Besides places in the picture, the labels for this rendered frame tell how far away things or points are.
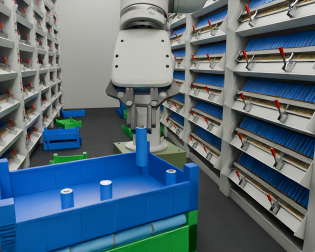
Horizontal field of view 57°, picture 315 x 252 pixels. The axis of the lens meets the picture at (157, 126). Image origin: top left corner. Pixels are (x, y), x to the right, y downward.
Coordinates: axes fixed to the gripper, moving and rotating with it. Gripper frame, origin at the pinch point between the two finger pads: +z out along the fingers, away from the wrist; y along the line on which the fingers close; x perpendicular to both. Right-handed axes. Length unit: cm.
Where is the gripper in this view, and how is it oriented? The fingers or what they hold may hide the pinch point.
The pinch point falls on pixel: (141, 120)
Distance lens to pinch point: 47.3
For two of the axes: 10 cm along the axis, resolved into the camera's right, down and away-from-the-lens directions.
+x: -0.2, -2.3, -9.7
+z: -0.1, 9.7, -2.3
